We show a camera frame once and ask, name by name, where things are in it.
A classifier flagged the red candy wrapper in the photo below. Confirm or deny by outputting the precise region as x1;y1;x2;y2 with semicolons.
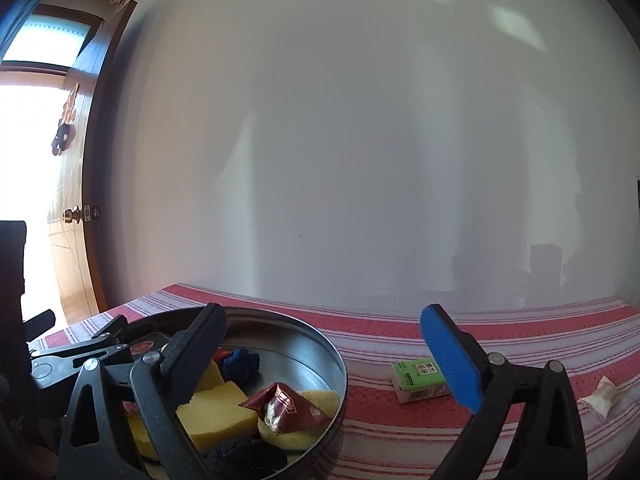
240;382;332;434

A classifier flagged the dark door hanging ornament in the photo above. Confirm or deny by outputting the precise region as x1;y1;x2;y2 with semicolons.
51;82;79;156

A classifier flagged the wooden door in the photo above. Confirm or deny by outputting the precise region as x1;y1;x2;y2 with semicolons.
1;1;136;328

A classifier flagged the brass door knob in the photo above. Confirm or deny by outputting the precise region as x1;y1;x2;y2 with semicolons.
62;204;102;223

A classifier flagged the green tissue pack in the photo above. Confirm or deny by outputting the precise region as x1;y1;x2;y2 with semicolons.
390;358;450;404

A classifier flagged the black playing card box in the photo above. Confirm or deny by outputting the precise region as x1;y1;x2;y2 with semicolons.
129;330;170;360

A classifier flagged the beige snack packet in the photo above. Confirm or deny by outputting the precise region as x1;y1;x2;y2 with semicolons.
578;376;623;419

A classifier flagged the yellow green scrub sponge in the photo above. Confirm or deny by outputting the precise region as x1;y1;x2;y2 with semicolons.
122;401;157;460

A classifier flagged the yellow sponge block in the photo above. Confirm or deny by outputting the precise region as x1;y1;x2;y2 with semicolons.
177;382;257;453

